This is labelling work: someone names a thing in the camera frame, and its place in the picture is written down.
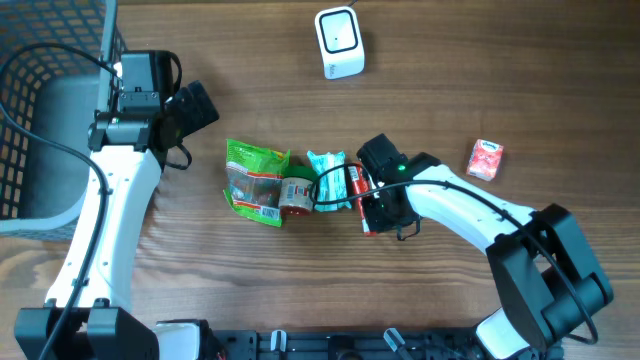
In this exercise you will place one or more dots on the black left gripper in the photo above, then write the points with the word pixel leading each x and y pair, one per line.
pixel 198 107

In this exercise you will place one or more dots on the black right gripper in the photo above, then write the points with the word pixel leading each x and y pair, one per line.
pixel 370 187

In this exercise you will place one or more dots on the teal wet wipes pack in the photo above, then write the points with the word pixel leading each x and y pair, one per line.
pixel 331 186

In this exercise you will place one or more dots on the green snack bag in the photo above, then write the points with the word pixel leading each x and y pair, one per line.
pixel 255 176

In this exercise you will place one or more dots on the green lid small jar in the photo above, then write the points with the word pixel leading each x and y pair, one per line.
pixel 295 198

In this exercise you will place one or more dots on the orange tissue pack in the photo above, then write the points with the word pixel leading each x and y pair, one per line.
pixel 485 160

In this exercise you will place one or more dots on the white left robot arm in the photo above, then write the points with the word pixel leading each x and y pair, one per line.
pixel 86 314

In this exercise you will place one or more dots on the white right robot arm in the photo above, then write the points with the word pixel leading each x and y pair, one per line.
pixel 547 277

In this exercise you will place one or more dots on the white barcode scanner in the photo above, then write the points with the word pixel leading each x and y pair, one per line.
pixel 340 42

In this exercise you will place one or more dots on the grey plastic mesh basket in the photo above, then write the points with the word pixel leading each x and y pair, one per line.
pixel 52 89

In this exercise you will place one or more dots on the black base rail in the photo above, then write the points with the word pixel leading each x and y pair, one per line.
pixel 438 344

